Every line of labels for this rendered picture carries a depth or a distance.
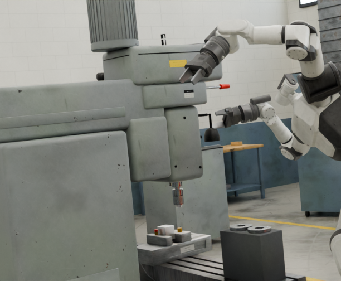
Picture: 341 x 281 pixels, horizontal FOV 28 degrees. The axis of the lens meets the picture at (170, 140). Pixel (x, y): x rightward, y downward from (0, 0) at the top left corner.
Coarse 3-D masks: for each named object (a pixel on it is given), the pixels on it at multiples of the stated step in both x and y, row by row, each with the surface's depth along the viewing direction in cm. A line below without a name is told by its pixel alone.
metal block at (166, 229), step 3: (162, 225) 314; (165, 225) 313; (168, 225) 313; (171, 225) 312; (159, 228) 311; (162, 228) 310; (165, 228) 308; (168, 228) 309; (171, 228) 310; (159, 231) 312; (162, 231) 310; (165, 231) 308; (168, 231) 309; (171, 231) 310; (159, 234) 312; (162, 234) 310; (165, 234) 308; (168, 234) 309; (171, 234) 310; (174, 234) 311; (174, 237) 311
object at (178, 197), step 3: (174, 192) 300; (177, 192) 299; (180, 192) 300; (174, 195) 300; (177, 195) 299; (180, 195) 300; (174, 198) 300; (177, 198) 299; (180, 198) 300; (183, 198) 302; (174, 201) 300; (177, 201) 300; (180, 201) 300; (183, 201) 301; (174, 204) 300; (177, 204) 300; (180, 204) 300
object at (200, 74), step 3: (201, 69) 245; (198, 72) 244; (201, 72) 245; (204, 72) 245; (195, 75) 244; (198, 75) 244; (201, 75) 245; (204, 75) 246; (192, 78) 244; (195, 78) 243; (198, 78) 244; (201, 78) 245; (192, 81) 243; (195, 81) 244
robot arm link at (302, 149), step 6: (294, 138) 323; (294, 144) 326; (300, 144) 320; (282, 150) 335; (294, 150) 330; (300, 150) 327; (306, 150) 327; (288, 156) 336; (294, 156) 333; (300, 156) 332
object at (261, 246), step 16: (240, 224) 269; (224, 240) 266; (240, 240) 259; (256, 240) 252; (272, 240) 254; (224, 256) 267; (240, 256) 259; (256, 256) 253; (272, 256) 254; (224, 272) 268; (240, 272) 260; (256, 272) 253; (272, 272) 254
